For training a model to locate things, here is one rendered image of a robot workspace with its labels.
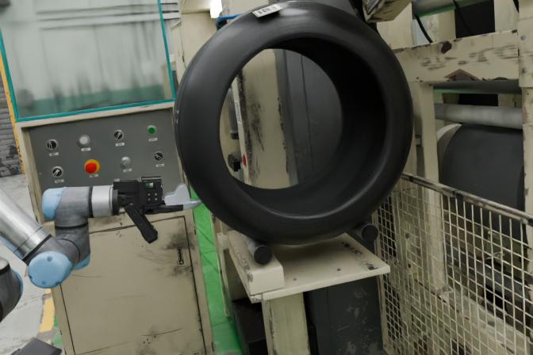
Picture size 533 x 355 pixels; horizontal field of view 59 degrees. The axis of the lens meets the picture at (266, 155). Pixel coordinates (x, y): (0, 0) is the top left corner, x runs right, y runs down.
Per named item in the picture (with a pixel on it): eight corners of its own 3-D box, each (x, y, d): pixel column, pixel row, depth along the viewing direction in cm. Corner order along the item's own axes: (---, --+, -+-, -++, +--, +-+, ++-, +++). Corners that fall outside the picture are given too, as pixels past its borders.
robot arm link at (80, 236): (46, 279, 106) (43, 232, 105) (62, 260, 117) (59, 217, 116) (82, 277, 107) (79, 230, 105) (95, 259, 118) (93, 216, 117)
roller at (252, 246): (247, 221, 148) (234, 227, 147) (243, 208, 147) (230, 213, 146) (274, 261, 114) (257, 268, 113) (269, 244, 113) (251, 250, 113)
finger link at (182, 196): (202, 185, 115) (163, 187, 113) (203, 209, 116) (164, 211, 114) (201, 183, 118) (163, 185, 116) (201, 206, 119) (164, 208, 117)
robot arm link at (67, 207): (49, 219, 115) (47, 184, 114) (97, 215, 117) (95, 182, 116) (41, 228, 107) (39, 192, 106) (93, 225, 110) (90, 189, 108)
